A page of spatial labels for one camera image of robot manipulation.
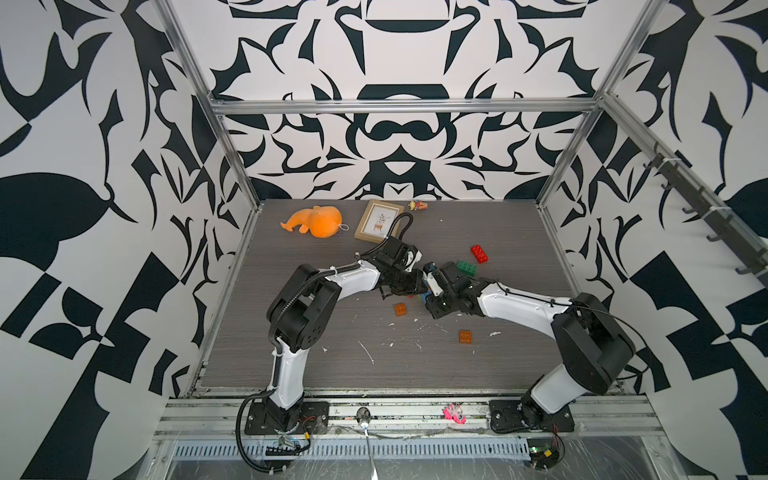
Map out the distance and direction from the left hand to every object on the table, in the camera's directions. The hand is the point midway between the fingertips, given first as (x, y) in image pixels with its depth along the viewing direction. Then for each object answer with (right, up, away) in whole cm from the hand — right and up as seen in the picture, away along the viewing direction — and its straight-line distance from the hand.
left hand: (425, 284), depth 92 cm
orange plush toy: (-34, +20, +12) cm, 41 cm away
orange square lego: (-8, -7, -1) cm, 11 cm away
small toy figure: (0, +26, +25) cm, 36 cm away
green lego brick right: (+15, +4, +7) cm, 17 cm away
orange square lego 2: (+11, -14, -6) cm, 19 cm away
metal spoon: (-18, -30, -17) cm, 39 cm away
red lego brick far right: (+21, +8, +13) cm, 26 cm away
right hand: (+1, -4, -1) cm, 5 cm away
